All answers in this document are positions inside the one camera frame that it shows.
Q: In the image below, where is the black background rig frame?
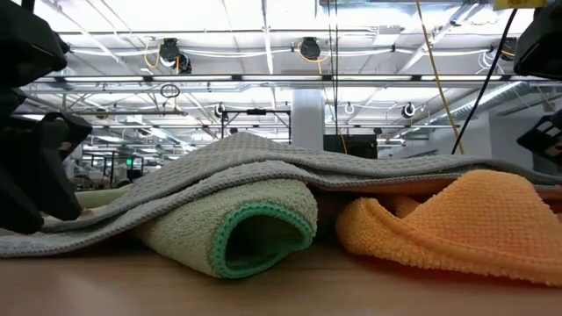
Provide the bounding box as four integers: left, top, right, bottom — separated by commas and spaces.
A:
220, 108, 292, 142

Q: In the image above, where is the pale green teal-trimmed towel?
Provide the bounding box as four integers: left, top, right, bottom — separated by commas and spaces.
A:
129, 177, 319, 280

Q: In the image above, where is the black hanging cable loop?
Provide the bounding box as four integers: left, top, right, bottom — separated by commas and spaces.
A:
159, 83, 182, 100

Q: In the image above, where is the grey waffle microfiber towel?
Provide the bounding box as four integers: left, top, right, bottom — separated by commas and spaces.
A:
0, 131, 562, 258

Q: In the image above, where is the yellow hanging cable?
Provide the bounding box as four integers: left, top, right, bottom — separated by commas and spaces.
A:
414, 0, 465, 155

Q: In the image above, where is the yellow cable tag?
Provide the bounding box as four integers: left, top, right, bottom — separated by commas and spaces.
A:
493, 0, 548, 11

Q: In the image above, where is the orange microfiber towel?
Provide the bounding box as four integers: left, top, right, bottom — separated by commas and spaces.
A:
335, 169, 562, 287

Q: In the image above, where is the silver ventilation duct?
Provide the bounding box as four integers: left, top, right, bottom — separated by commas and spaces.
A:
416, 81, 544, 129

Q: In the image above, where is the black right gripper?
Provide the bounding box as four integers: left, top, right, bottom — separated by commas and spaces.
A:
513, 0, 562, 164

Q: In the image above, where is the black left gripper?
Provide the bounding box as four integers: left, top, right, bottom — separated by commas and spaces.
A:
0, 89, 93, 235

